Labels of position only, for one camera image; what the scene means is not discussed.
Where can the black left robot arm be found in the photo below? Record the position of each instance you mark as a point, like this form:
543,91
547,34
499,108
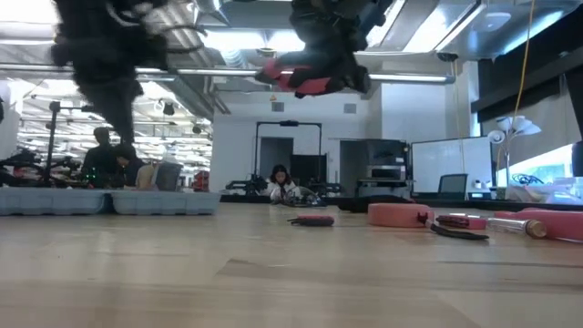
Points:
114,18

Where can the black ceiling camera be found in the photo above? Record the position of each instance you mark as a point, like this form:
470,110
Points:
447,57

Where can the grey plastic tool case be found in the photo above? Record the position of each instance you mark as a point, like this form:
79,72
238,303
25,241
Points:
159,203

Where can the whiteboard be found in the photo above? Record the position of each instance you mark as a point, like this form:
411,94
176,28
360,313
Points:
451,159

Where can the other-station black robot arm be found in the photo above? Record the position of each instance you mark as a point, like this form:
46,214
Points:
325,187
248,184
27,171

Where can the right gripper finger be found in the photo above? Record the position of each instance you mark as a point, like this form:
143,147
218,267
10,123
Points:
314,68
353,75

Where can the small red black tool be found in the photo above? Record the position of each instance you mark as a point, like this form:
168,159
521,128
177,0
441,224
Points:
314,221

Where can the grey wall vent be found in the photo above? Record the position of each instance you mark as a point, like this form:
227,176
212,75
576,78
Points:
278,107
350,108

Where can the large pink flat-faced tool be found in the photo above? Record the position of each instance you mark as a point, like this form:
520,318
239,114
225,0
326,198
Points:
396,215

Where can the red tool cabinet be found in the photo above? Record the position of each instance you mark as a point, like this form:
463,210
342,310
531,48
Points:
201,181

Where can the silver oven appliance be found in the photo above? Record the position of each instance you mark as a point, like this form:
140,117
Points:
386,172

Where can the black work glove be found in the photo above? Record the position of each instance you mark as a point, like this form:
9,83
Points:
373,202

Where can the clear plastic bag pile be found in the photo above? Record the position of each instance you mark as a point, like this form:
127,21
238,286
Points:
560,191

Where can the grey mesh office chair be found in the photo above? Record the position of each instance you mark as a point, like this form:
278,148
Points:
453,184

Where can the black equipment cabinet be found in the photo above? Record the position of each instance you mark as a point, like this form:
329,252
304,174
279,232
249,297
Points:
387,152

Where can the black ceiling spotlight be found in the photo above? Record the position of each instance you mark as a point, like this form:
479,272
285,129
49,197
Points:
169,109
196,129

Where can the white ceiling disc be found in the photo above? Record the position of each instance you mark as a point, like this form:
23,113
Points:
494,21

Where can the white multi-head floor lamp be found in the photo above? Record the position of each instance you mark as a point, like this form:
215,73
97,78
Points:
509,125

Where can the black rig frame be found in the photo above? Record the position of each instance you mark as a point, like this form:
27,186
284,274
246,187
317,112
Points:
51,136
288,123

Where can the blue-grey chair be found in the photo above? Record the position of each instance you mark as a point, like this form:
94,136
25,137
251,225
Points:
168,175

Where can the long tube ceiling light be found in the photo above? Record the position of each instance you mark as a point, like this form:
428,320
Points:
218,72

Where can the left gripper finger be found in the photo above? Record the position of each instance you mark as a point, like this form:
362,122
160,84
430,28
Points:
127,109
107,105

